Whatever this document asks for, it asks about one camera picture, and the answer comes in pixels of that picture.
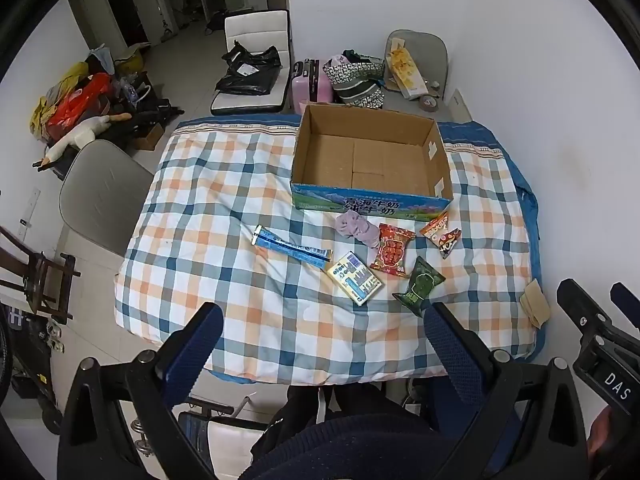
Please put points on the person's dark clothing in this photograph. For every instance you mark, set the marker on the person's dark clothing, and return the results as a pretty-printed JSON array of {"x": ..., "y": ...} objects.
[{"x": 350, "y": 450}]

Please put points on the long blue packet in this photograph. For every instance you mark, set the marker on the long blue packet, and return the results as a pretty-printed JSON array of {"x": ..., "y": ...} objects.
[{"x": 290, "y": 247}]

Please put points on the red snack packet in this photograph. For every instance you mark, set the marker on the red snack packet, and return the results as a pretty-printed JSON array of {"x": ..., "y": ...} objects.
[{"x": 392, "y": 252}]

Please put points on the red plastic bag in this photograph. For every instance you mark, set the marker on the red plastic bag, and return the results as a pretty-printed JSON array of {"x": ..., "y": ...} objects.
[{"x": 80, "y": 102}]

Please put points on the small brown cardboard box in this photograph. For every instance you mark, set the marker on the small brown cardboard box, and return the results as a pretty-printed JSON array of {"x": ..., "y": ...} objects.
[{"x": 149, "y": 136}]

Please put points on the green snack packet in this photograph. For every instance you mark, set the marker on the green snack packet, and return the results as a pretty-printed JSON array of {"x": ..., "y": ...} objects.
[{"x": 420, "y": 285}]

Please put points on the yellow white tissue packet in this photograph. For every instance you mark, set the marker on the yellow white tissue packet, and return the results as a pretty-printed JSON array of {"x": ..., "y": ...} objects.
[{"x": 352, "y": 277}]

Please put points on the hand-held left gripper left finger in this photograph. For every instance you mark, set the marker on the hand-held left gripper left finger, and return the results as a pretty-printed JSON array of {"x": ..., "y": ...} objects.
[{"x": 192, "y": 347}]

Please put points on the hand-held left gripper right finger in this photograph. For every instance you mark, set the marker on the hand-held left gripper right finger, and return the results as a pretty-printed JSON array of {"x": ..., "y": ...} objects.
[{"x": 452, "y": 352}]

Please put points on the checkered tote bag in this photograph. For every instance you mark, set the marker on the checkered tote bag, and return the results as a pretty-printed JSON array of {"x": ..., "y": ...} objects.
[{"x": 355, "y": 85}]

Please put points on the black plastic bag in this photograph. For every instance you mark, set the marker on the black plastic bag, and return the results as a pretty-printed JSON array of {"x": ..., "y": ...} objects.
[{"x": 250, "y": 80}]

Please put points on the orange snack packet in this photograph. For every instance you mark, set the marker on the orange snack packet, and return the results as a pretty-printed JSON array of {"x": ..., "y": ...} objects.
[{"x": 437, "y": 232}]

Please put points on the person's right hand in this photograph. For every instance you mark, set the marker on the person's right hand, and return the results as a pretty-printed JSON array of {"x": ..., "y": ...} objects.
[{"x": 600, "y": 437}]

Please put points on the grey chair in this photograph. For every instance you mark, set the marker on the grey chair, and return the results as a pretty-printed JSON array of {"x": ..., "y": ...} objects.
[
  {"x": 431, "y": 50},
  {"x": 100, "y": 195}
]

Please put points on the white cushioned chair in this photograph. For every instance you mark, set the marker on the white cushioned chair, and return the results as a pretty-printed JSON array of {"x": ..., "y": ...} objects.
[{"x": 255, "y": 25}]

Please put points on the open cardboard box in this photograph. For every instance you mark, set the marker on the open cardboard box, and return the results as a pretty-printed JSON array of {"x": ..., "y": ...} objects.
[{"x": 350, "y": 160}]

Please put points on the plaid blanket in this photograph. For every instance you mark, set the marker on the plaid blanket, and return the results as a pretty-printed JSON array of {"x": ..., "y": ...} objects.
[{"x": 225, "y": 210}]

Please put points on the black wheeled equipment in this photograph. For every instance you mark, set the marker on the black wheeled equipment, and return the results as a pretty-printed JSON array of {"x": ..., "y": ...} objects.
[{"x": 30, "y": 360}]

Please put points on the yellow paper package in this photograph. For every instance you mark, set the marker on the yellow paper package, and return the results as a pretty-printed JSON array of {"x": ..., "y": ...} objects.
[{"x": 405, "y": 67}]

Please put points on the white power strip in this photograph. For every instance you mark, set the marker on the white power strip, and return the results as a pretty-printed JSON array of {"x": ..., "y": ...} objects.
[{"x": 27, "y": 215}]

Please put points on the purple scrunchie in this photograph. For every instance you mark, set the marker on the purple scrunchie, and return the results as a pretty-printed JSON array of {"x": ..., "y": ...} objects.
[{"x": 350, "y": 224}]

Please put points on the metal dumbbell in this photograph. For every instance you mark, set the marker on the metal dumbbell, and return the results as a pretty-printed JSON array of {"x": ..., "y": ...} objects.
[{"x": 142, "y": 435}]

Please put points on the dark wooden chair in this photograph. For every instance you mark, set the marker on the dark wooden chair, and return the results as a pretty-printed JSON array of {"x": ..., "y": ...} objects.
[{"x": 45, "y": 270}]

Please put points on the pink suitcase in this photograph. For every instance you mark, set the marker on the pink suitcase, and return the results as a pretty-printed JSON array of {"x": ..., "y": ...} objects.
[{"x": 320, "y": 91}]

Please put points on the yellow cloth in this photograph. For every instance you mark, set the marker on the yellow cloth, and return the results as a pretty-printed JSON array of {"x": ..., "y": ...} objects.
[{"x": 42, "y": 110}]

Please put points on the tape roll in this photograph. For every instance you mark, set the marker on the tape roll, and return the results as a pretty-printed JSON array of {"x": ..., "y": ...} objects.
[{"x": 428, "y": 102}]

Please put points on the dark clothes pile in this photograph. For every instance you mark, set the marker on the dark clothes pile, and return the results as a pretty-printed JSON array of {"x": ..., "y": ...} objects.
[{"x": 145, "y": 112}]

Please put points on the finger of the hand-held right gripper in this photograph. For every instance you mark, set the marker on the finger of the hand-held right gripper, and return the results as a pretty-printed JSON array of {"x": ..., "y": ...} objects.
[
  {"x": 582, "y": 312},
  {"x": 629, "y": 301}
]

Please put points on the white goose plush toy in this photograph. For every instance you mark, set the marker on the white goose plush toy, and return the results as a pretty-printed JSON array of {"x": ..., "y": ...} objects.
[{"x": 80, "y": 135}]

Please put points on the beige cloth piece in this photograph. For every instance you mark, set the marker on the beige cloth piece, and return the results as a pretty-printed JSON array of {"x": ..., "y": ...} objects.
[{"x": 535, "y": 305}]

